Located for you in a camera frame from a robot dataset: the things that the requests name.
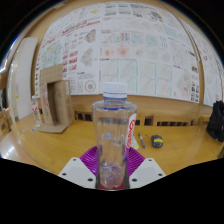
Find white board panel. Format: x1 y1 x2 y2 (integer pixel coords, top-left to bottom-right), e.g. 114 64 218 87
9 36 40 120

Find brown cardboard box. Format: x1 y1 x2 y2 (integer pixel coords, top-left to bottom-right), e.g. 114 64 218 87
38 63 75 134

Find grey pen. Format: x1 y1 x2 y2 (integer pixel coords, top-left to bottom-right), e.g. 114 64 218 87
137 132 147 149

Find printed paper wall posters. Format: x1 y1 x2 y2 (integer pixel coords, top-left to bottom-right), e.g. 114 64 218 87
34 1 224 108

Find clear plastic water bottle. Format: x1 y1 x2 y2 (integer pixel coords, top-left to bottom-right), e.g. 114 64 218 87
92 82 139 190

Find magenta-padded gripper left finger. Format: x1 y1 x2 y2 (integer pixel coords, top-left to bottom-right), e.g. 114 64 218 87
58 145 100 189

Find black bag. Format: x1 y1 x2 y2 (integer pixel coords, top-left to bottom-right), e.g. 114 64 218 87
205 99 224 144

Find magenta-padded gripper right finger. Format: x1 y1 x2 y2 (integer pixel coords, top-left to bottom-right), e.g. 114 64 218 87
125 145 167 190

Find black yellow tape measure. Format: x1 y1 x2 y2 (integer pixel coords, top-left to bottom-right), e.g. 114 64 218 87
150 134 164 149

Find small white card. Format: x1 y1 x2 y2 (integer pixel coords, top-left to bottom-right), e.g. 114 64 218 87
129 134 140 150

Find small clear bottle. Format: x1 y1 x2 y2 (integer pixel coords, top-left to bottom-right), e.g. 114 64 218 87
30 95 42 124

